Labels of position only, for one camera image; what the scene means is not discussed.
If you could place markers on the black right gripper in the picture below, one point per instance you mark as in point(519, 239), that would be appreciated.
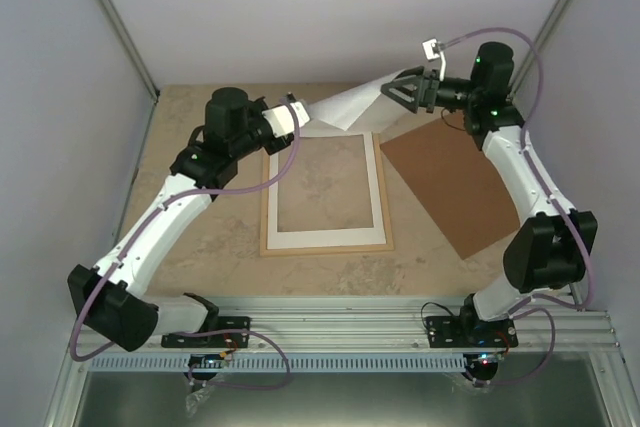
point(426, 91)

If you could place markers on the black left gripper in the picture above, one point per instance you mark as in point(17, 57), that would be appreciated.
point(288, 138)

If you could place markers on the light wooden picture frame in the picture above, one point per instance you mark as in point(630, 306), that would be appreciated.
point(325, 250)

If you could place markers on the brown backing board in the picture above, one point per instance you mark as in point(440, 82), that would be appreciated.
point(456, 185)

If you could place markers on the white photo mat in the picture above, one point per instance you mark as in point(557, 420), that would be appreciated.
point(272, 207)

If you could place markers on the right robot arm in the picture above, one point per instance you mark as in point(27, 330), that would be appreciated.
point(552, 246)

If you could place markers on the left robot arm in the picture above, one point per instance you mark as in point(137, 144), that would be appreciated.
point(109, 297)

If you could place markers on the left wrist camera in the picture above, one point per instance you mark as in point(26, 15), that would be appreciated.
point(280, 118)

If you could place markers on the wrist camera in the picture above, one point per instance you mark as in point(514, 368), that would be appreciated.
point(434, 51)
point(280, 118)

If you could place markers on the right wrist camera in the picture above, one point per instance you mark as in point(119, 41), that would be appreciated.
point(434, 51)

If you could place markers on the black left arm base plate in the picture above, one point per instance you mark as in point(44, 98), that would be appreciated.
point(224, 332)

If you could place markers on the aluminium mounting rail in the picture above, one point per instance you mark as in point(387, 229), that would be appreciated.
point(357, 324)

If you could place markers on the left aluminium corner post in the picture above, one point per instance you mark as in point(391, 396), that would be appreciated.
point(126, 41)

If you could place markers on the aluminium corner post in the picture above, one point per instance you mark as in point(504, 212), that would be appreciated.
point(550, 22)
point(126, 41)

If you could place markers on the right aluminium corner post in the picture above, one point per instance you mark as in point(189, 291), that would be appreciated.
point(550, 22)

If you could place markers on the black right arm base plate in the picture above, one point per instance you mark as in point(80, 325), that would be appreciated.
point(455, 332)

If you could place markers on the slotted grey cable duct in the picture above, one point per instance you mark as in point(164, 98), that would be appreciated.
point(273, 363)

